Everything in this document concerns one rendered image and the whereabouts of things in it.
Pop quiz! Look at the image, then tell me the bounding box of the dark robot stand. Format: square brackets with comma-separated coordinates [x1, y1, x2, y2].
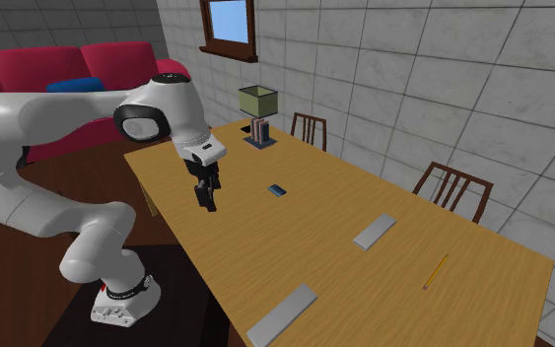
[40, 243, 233, 347]

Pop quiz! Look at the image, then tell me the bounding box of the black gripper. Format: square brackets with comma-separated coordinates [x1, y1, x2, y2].
[183, 159, 223, 214]

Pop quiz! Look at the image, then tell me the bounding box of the brown wooden chair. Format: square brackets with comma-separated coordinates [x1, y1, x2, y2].
[289, 111, 328, 153]
[411, 161, 495, 226]

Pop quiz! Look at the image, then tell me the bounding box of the red sofa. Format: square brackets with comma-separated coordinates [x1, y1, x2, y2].
[0, 40, 192, 165]

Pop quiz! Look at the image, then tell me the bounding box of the yellow pencil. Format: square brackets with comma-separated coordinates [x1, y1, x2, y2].
[422, 253, 451, 292]

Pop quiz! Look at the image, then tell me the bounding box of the window with brown frame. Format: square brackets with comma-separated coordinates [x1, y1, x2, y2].
[198, 0, 259, 65]

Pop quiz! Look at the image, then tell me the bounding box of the wooden table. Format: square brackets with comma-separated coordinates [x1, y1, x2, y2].
[122, 117, 555, 347]

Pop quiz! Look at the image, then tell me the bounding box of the table lamp with green shade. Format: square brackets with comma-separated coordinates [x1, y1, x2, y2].
[238, 85, 280, 151]

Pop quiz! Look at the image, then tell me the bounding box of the small grey flat slab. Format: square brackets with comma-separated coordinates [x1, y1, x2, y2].
[352, 213, 398, 252]

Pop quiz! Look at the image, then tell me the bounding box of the blue cushion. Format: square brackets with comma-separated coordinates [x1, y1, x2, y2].
[45, 76, 107, 94]

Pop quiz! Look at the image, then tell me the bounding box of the large grey flat slab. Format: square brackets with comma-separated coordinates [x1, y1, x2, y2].
[245, 282, 319, 347]

